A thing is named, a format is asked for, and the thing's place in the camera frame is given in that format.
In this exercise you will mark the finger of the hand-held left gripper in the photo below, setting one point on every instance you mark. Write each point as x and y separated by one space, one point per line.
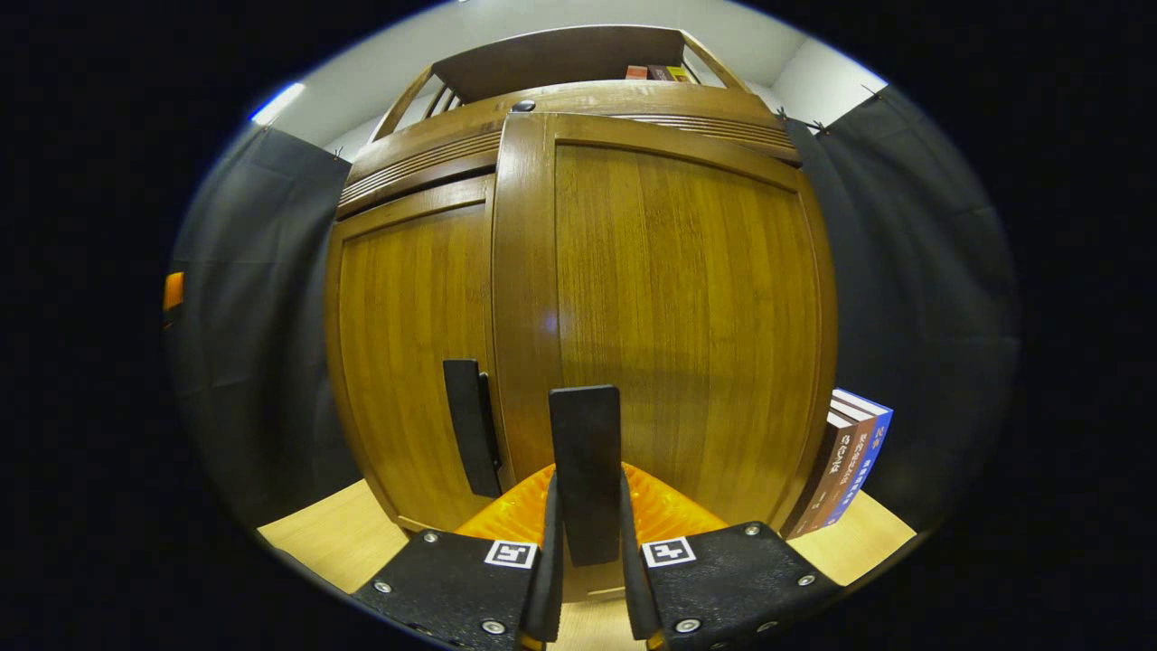
174 291

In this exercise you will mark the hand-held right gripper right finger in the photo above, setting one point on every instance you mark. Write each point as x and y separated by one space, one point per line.
634 588

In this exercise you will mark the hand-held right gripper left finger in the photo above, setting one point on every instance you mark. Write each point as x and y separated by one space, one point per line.
550 579

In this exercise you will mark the wooden cabinet door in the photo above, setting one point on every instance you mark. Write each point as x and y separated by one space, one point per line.
407 344
687 316

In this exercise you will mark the wooden double-door shoe cabinet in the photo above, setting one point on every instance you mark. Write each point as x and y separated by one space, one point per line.
560 59

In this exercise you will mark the ceiling tube light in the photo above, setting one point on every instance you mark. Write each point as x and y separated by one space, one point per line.
278 102

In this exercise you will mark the reddish brown book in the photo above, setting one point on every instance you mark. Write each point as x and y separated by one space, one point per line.
841 475

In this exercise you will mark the blue book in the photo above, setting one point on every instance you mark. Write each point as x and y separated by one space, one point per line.
866 452

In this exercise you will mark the wooden drawer with black knob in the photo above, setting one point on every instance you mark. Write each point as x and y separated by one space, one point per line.
633 98

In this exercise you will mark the dark red spine book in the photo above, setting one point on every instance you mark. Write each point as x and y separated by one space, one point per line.
660 73

